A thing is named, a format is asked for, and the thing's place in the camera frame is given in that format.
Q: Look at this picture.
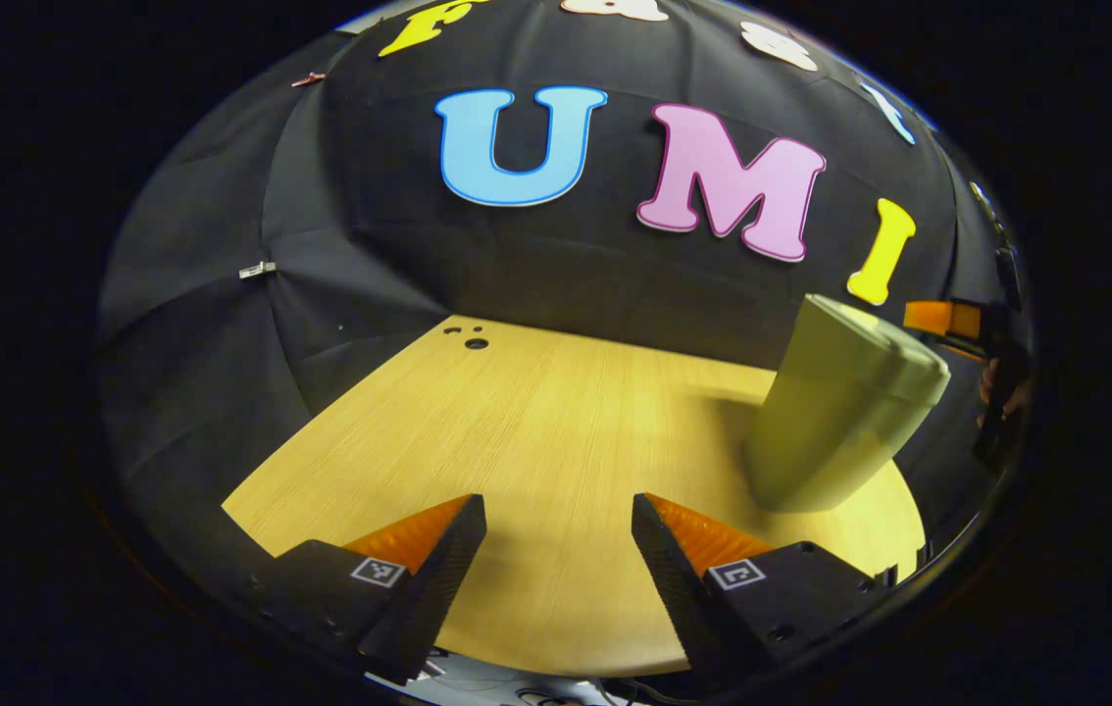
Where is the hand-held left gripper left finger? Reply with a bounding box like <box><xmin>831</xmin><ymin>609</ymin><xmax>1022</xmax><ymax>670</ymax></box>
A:
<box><xmin>252</xmin><ymin>493</ymin><xmax>488</xmax><ymax>687</ymax></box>

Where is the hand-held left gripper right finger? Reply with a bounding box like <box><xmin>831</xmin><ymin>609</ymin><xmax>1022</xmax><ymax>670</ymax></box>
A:
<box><xmin>630</xmin><ymin>493</ymin><xmax>900</xmax><ymax>692</ymax></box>

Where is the pale green desktop garbage bin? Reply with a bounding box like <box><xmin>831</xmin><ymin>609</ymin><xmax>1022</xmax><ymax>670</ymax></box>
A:
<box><xmin>744</xmin><ymin>294</ymin><xmax>951</xmax><ymax>513</ymax></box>

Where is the wooden desktop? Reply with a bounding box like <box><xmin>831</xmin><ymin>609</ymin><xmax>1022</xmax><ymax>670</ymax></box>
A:
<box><xmin>221</xmin><ymin>314</ymin><xmax>928</xmax><ymax>678</ymax></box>

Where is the black backdrop cloth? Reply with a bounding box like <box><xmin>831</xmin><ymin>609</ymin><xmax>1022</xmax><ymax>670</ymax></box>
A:
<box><xmin>95</xmin><ymin>0</ymin><xmax>1033</xmax><ymax>589</ymax></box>

